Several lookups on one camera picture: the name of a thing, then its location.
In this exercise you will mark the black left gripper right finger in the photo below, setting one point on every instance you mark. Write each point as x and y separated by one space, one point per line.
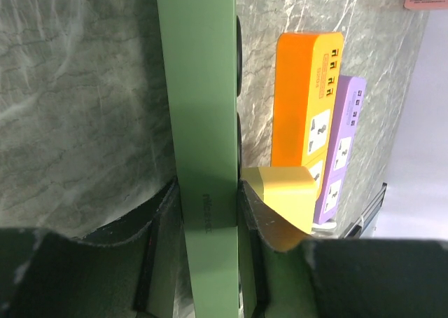
286 273

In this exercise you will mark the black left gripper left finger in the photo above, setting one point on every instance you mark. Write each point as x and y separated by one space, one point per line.
127 268

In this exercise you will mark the green power strip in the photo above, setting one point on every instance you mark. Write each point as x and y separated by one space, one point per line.
200 51

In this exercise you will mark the yellow plug lower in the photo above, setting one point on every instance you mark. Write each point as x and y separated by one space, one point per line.
290 191

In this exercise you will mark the purple power strip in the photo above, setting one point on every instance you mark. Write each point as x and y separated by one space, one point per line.
348 104

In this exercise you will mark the orange power strip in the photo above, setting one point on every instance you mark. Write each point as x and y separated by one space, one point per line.
307 71

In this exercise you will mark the white coiled cable purple strip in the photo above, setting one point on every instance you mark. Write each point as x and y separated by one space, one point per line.
326 227

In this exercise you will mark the aluminium rail frame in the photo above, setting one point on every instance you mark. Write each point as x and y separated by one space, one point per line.
364 226

